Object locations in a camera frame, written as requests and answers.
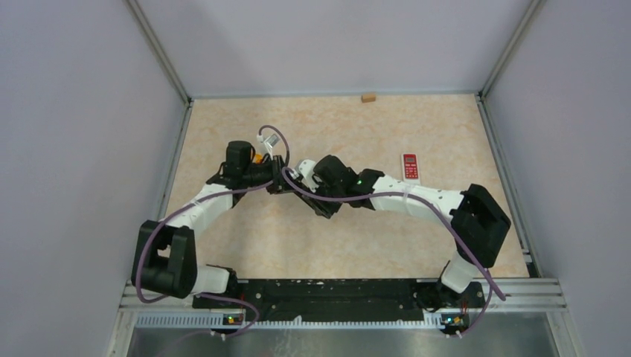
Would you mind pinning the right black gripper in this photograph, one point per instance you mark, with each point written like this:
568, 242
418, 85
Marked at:
320, 182

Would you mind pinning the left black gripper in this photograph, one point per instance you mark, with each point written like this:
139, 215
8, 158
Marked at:
279, 184

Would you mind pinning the black remote control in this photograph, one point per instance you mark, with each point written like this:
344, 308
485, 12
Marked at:
320, 208

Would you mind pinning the white red remote control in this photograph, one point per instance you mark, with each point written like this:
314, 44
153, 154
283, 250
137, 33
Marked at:
410, 168

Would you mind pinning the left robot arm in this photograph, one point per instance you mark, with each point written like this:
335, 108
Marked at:
165, 263

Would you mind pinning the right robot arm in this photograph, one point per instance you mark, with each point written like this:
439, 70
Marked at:
473, 218

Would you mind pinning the small wooden block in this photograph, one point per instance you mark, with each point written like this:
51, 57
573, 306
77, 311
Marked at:
368, 98

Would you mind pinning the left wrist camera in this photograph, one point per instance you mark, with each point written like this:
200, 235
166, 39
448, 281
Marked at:
267, 143

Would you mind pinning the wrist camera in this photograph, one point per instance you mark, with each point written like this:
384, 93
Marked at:
303, 173
267, 143

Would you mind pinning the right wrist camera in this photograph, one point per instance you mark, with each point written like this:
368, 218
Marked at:
303, 173

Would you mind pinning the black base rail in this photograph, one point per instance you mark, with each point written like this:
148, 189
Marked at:
345, 300

